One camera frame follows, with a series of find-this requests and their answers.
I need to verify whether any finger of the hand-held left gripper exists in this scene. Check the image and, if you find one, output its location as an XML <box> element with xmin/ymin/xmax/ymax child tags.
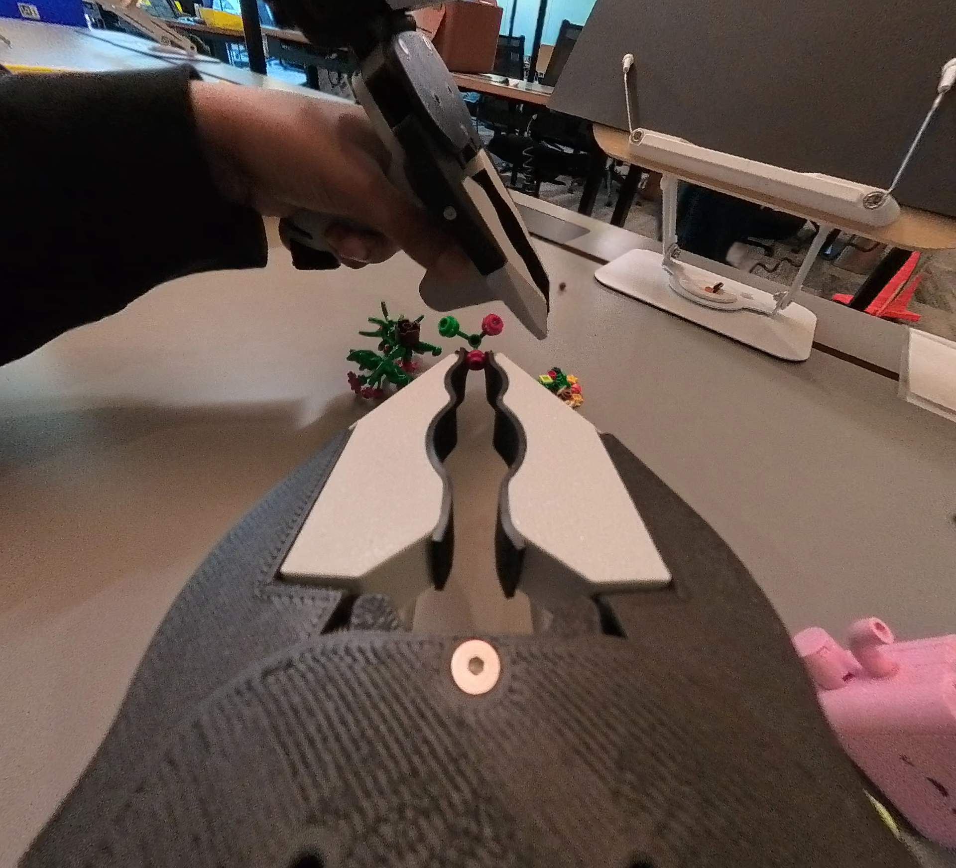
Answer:
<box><xmin>417</xmin><ymin>175</ymin><xmax>550</xmax><ymax>341</ymax></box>
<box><xmin>477</xmin><ymin>151</ymin><xmax>552</xmax><ymax>321</ymax></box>

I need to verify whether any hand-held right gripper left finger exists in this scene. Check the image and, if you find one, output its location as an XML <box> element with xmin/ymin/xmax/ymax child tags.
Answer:
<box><xmin>278</xmin><ymin>353</ymin><xmax>460</xmax><ymax>611</ymax></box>

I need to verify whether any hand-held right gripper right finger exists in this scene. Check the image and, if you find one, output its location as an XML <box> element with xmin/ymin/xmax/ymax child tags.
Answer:
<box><xmin>485</xmin><ymin>351</ymin><xmax>673</xmax><ymax>631</ymax></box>

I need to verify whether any toy stem with magenta flowers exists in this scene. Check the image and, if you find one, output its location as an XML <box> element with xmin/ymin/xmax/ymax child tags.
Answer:
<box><xmin>437</xmin><ymin>313</ymin><xmax>509</xmax><ymax>370</ymax></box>

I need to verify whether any green toy plant brown pot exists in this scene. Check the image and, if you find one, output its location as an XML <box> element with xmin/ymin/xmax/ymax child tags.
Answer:
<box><xmin>347</xmin><ymin>300</ymin><xmax>443</xmax><ymax>403</ymax></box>

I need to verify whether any person's left forearm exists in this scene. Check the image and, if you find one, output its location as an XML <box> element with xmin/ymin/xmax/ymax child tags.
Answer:
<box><xmin>0</xmin><ymin>65</ymin><xmax>270</xmax><ymax>369</ymax></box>

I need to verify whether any person's left hand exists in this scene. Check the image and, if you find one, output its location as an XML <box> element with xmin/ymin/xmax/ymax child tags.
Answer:
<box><xmin>190</xmin><ymin>80</ymin><xmax>482</xmax><ymax>280</ymax></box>

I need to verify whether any brown paper bag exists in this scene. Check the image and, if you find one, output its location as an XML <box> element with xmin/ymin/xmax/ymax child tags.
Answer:
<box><xmin>413</xmin><ymin>0</ymin><xmax>503</xmax><ymax>74</ymax></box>

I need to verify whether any pile of small toy pieces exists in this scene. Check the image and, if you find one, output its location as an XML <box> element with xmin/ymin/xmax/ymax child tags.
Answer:
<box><xmin>538</xmin><ymin>368</ymin><xmax>586</xmax><ymax>409</ymax></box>

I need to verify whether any black board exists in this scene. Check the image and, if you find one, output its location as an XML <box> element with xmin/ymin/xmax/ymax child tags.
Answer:
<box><xmin>547</xmin><ymin>0</ymin><xmax>956</xmax><ymax>230</ymax></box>

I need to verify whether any red object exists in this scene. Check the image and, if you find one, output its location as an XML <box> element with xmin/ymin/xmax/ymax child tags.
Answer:
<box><xmin>831</xmin><ymin>250</ymin><xmax>925</xmax><ymax>325</ymax></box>

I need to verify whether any laminated paper sheet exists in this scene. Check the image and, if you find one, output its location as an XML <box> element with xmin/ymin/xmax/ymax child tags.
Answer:
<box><xmin>898</xmin><ymin>326</ymin><xmax>956</xmax><ymax>426</ymax></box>

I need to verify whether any pink toy flower pot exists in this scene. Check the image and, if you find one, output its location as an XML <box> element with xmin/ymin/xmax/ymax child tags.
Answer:
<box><xmin>792</xmin><ymin>618</ymin><xmax>956</xmax><ymax>850</ymax></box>

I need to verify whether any blue plastic bin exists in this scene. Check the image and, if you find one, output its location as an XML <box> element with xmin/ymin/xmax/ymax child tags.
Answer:
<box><xmin>0</xmin><ymin>0</ymin><xmax>85</xmax><ymax>29</ymax></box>

